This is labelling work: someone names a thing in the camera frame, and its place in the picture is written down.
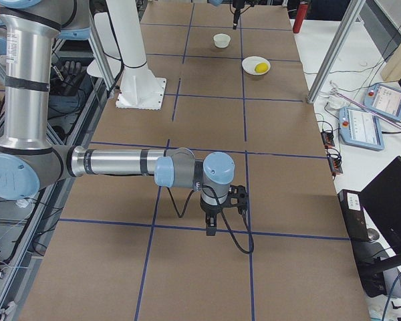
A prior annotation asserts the yellow lemon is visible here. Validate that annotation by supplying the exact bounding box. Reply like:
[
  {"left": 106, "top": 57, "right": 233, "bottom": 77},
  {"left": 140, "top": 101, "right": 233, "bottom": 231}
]
[{"left": 255, "top": 62, "right": 269, "bottom": 74}]

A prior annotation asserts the white bowl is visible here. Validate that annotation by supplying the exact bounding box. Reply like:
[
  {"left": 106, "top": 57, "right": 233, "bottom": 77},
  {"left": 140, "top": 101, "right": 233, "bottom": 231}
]
[{"left": 213, "top": 33, "right": 231, "bottom": 49}]

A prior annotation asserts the white plate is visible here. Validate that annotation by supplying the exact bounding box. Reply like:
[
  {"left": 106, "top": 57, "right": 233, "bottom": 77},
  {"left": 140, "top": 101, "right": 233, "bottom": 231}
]
[{"left": 242, "top": 56, "right": 271, "bottom": 76}]

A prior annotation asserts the red cylinder bottle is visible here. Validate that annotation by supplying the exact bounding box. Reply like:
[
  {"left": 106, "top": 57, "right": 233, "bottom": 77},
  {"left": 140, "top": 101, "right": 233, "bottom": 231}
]
[{"left": 293, "top": 1, "right": 309, "bottom": 34}]

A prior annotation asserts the lower orange circuit board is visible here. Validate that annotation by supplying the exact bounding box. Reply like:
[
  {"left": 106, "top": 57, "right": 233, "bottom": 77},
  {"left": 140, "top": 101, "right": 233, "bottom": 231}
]
[{"left": 327, "top": 152, "right": 343, "bottom": 177}]

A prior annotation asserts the orange circuit board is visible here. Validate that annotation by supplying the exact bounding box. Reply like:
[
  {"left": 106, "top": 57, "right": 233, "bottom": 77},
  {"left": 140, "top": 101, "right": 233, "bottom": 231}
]
[
  {"left": 321, "top": 130, "right": 335, "bottom": 149},
  {"left": 327, "top": 152, "right": 343, "bottom": 177}
]

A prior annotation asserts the upper orange circuit board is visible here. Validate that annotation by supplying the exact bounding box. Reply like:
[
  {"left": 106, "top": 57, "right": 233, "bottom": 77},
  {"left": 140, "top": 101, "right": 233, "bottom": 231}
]
[{"left": 321, "top": 130, "right": 335, "bottom": 149}]

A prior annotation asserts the black box device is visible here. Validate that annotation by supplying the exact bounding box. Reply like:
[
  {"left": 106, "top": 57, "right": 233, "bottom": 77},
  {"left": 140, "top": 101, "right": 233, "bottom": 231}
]
[{"left": 338, "top": 189, "right": 370, "bottom": 241}]

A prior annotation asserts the near teach pendant tablet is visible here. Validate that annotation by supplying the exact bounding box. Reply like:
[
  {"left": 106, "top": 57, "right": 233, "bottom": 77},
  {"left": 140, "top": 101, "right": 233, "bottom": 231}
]
[{"left": 339, "top": 107, "right": 384, "bottom": 150}]

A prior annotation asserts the teach pendant tablet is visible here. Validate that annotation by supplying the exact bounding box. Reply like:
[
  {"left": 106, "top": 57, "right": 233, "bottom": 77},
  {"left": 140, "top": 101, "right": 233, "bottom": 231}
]
[
  {"left": 339, "top": 107, "right": 384, "bottom": 150},
  {"left": 364, "top": 84, "right": 401, "bottom": 121}
]

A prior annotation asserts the black laptop computer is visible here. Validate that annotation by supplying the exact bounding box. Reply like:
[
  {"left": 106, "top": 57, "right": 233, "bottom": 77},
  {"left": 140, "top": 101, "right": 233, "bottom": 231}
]
[{"left": 359, "top": 156, "right": 401, "bottom": 253}]

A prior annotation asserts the far teach pendant tablet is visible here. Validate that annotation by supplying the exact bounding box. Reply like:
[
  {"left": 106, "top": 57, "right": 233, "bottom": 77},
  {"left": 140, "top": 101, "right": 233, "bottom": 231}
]
[{"left": 364, "top": 84, "right": 401, "bottom": 121}]

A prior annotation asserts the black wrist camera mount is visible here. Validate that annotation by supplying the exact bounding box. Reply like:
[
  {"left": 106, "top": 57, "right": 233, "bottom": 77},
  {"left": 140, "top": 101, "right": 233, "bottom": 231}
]
[{"left": 222, "top": 185, "right": 249, "bottom": 217}]

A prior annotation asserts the aluminium frame post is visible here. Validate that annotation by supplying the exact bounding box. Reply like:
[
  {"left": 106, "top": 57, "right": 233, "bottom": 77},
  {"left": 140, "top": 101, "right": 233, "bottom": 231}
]
[{"left": 307, "top": 0, "right": 366, "bottom": 104}]

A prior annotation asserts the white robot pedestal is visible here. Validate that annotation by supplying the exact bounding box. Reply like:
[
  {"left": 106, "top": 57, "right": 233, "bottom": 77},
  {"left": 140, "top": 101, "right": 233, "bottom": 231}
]
[{"left": 94, "top": 1, "right": 166, "bottom": 110}]

